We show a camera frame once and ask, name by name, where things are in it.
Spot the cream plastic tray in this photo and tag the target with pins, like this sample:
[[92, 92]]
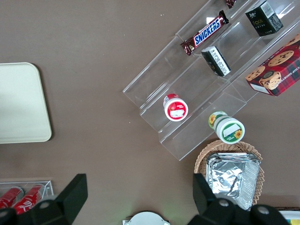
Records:
[[21, 100]]

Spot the white plastic bin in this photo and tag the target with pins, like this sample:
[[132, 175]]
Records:
[[287, 214]]

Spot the clear acrylic bottle rack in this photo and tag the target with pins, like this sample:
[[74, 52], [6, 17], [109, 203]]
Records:
[[48, 187]]

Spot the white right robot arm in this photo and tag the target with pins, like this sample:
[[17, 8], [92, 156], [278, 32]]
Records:
[[146, 219]]

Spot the aluminium foil tray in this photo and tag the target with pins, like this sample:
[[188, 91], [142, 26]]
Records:
[[229, 182]]

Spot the light wicker basket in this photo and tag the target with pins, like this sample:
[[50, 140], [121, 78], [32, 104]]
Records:
[[234, 146]]

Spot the yellow snack packet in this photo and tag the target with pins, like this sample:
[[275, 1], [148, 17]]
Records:
[[295, 222]]

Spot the clear acrylic stepped shelf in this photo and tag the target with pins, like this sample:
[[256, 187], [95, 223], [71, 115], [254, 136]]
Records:
[[199, 105]]

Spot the Snickers chocolate bar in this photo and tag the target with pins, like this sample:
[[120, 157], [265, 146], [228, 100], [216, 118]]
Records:
[[230, 3], [206, 32]]

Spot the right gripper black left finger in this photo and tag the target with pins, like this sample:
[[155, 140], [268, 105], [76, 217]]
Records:
[[70, 199]]

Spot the green lid yogurt cup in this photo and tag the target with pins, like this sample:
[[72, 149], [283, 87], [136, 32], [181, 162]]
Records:
[[228, 129]]

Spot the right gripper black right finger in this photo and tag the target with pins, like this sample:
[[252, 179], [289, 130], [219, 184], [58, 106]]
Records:
[[211, 206]]

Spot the red lid yogurt cup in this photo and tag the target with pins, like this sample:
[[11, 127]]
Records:
[[176, 110]]

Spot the small black box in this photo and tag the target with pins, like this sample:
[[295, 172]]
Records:
[[216, 61], [263, 18]]

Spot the red cola bottle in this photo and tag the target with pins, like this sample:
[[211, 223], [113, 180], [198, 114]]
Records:
[[28, 199], [9, 198]]

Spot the red tartan cookie box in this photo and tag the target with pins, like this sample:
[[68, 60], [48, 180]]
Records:
[[279, 70]]

